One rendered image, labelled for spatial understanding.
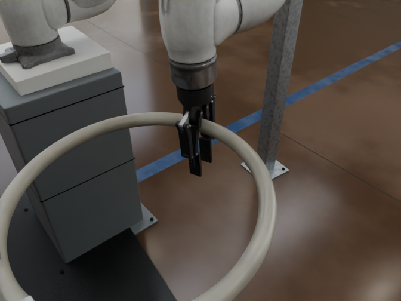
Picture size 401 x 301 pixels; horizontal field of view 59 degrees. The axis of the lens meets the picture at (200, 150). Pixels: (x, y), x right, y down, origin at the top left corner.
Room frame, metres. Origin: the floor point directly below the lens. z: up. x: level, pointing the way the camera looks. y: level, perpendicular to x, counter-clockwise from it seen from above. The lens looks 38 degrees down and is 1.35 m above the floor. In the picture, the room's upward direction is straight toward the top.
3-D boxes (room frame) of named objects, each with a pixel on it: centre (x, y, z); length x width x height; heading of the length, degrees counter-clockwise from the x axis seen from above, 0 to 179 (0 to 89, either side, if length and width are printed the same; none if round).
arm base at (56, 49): (1.16, 0.57, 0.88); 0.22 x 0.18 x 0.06; 132
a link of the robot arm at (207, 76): (0.63, 0.01, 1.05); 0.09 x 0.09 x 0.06
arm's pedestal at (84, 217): (1.18, 0.56, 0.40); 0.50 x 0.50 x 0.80; 40
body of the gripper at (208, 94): (0.64, 0.01, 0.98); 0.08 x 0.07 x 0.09; 151
